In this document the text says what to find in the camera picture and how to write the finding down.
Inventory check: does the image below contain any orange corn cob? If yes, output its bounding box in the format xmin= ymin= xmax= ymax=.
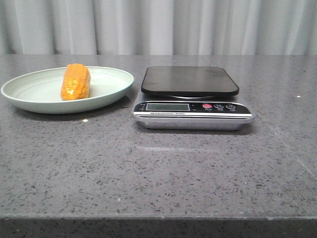
xmin=60 ymin=63 xmax=91 ymax=101

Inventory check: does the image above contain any silver black kitchen scale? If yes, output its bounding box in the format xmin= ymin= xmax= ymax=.
xmin=132 ymin=66 xmax=256 ymax=130

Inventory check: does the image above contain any pale green plate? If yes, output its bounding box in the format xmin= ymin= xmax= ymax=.
xmin=1 ymin=66 xmax=134 ymax=114

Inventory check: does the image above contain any white pleated curtain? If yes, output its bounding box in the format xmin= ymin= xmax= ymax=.
xmin=0 ymin=0 xmax=317 ymax=55

